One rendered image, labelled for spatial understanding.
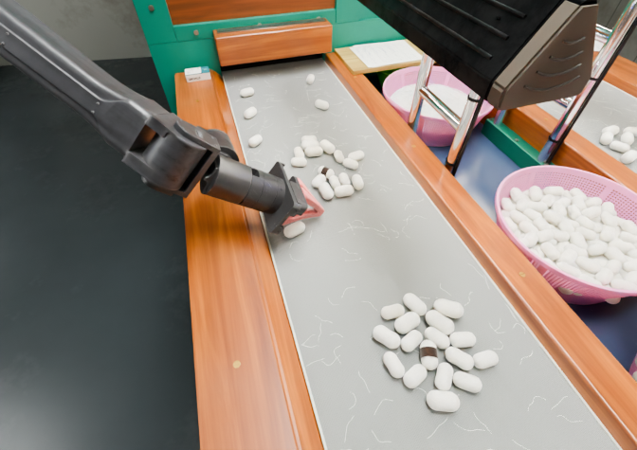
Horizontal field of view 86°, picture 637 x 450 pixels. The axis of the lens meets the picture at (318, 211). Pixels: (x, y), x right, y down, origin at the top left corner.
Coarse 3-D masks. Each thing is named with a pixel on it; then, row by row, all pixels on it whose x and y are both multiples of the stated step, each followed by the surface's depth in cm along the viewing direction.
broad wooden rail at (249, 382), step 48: (192, 96) 82; (240, 144) 73; (192, 192) 59; (192, 240) 52; (240, 240) 52; (192, 288) 46; (240, 288) 46; (192, 336) 42; (240, 336) 42; (288, 336) 44; (240, 384) 38; (288, 384) 39; (240, 432) 35; (288, 432) 35
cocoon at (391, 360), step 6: (384, 354) 42; (390, 354) 41; (384, 360) 41; (390, 360) 41; (396, 360) 41; (390, 366) 40; (396, 366) 40; (402, 366) 40; (390, 372) 41; (396, 372) 40; (402, 372) 40
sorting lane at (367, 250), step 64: (320, 64) 99; (256, 128) 77; (320, 128) 77; (384, 192) 63; (320, 256) 53; (384, 256) 53; (448, 256) 53; (320, 320) 46; (384, 320) 46; (512, 320) 46; (320, 384) 40; (384, 384) 40; (512, 384) 40; (384, 448) 36; (448, 448) 36; (512, 448) 36; (576, 448) 36
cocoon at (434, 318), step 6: (432, 312) 45; (438, 312) 45; (426, 318) 45; (432, 318) 44; (438, 318) 44; (444, 318) 44; (432, 324) 44; (438, 324) 44; (444, 324) 43; (450, 324) 43; (438, 330) 44; (444, 330) 43; (450, 330) 43
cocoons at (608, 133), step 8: (608, 128) 74; (616, 128) 74; (632, 128) 74; (608, 136) 71; (624, 136) 72; (632, 136) 71; (616, 144) 70; (624, 144) 70; (624, 152) 70; (632, 152) 68; (624, 160) 68; (632, 160) 67
